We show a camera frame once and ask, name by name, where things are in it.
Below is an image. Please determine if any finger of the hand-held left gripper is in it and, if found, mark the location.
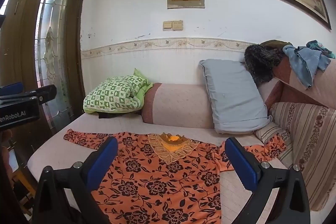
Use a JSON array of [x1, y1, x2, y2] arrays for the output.
[[0, 82, 24, 97], [0, 85, 57, 108]]

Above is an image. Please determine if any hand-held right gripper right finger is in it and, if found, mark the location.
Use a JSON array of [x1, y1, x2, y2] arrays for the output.
[[223, 137, 311, 224]]

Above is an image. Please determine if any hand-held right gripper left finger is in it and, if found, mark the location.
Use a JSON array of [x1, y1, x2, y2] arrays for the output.
[[31, 136, 118, 224]]

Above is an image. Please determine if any orange floral shirt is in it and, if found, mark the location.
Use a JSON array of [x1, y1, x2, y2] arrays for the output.
[[63, 129, 287, 224]]

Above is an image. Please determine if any pink quilted mattress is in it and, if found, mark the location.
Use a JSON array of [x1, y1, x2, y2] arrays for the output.
[[28, 112, 297, 224]]

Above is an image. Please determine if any wooden door with glass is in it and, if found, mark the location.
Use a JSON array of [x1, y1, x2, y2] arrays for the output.
[[0, 0, 87, 135]]

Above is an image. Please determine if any green patterned pillow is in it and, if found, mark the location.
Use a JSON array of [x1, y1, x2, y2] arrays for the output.
[[83, 68, 153, 115]]

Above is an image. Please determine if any light blue pillow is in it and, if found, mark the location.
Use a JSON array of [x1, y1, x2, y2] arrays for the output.
[[199, 59, 273, 134]]

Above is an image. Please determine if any striped floral cushion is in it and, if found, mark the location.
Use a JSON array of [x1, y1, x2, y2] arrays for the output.
[[253, 102, 336, 211]]

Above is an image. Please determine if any pink bolster cushion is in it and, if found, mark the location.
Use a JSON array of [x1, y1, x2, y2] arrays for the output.
[[141, 83, 218, 130]]

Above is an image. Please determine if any dark fuzzy cloth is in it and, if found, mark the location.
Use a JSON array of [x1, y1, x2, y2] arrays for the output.
[[244, 43, 285, 86]]

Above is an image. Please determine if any pink sofa backrest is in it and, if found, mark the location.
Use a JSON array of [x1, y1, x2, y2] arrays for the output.
[[264, 56, 336, 109]]

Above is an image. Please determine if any blue garment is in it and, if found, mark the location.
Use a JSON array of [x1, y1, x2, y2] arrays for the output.
[[283, 44, 332, 89]]

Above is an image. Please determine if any olive cloth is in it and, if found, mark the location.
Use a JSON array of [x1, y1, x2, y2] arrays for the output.
[[260, 40, 293, 50]]

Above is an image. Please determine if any teal cloth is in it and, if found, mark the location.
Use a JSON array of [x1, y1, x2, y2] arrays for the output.
[[306, 40, 336, 59]]

